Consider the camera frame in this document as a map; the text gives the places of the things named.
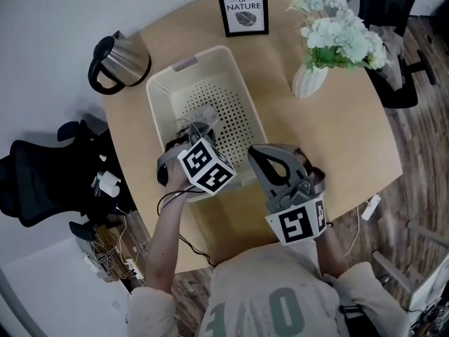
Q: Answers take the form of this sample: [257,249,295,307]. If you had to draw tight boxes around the white metal frame furniture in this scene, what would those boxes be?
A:
[370,218,449,337]

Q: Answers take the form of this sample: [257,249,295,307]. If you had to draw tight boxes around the white low cabinet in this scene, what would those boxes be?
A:
[0,236,143,337]

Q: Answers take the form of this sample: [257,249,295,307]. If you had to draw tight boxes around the black framed leaf picture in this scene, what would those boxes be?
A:
[215,0,271,38]

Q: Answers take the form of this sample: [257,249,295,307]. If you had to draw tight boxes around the black mesh office chair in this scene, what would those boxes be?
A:
[0,119,123,241]

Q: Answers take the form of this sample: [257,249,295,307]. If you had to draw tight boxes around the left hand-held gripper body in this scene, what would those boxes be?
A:
[156,137,236,197]

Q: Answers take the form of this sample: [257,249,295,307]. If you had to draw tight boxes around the tangle of thin cables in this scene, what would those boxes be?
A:
[81,205,145,284]

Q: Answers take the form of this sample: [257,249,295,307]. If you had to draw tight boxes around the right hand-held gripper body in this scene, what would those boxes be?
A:
[264,176,330,247]

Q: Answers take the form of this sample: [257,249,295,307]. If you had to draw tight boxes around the white artificial flower bunch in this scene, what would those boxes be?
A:
[286,0,389,74]

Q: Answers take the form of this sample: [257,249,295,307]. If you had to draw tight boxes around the white charger block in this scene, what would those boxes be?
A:
[99,171,122,199]

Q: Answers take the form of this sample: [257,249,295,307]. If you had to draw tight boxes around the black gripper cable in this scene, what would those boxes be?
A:
[156,187,219,268]

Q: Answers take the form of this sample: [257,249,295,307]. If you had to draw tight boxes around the grey cloth on chair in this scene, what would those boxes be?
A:
[367,24,405,91]

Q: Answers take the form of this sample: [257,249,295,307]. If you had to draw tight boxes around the person's right forearm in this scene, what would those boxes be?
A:
[313,227,352,280]

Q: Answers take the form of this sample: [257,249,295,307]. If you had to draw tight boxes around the person's beige printed shirt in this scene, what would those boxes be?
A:
[126,239,412,337]

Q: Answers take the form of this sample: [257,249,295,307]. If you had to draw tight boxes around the clear glass cup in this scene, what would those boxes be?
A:
[175,105,219,135]

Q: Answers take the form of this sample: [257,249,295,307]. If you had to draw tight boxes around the white power strip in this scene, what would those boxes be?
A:
[361,194,382,222]

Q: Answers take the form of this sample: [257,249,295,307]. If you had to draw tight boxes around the white ribbed vase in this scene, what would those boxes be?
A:
[291,62,330,100]

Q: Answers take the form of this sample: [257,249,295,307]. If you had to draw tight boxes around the cream perforated plastic basket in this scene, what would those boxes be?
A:
[145,45,267,203]

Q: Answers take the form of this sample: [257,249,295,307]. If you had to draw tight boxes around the white power cable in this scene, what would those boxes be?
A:
[344,204,363,258]

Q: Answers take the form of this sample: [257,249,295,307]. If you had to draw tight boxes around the steel kettle with black handle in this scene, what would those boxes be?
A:
[87,29,153,96]

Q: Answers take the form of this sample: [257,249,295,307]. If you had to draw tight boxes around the person's left forearm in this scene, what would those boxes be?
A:
[145,187,193,296]

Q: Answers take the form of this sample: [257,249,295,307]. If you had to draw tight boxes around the person's left hand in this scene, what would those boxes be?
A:
[164,168,194,198]

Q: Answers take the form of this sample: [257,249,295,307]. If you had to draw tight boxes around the black office chair with armrest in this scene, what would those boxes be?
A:
[356,0,438,110]

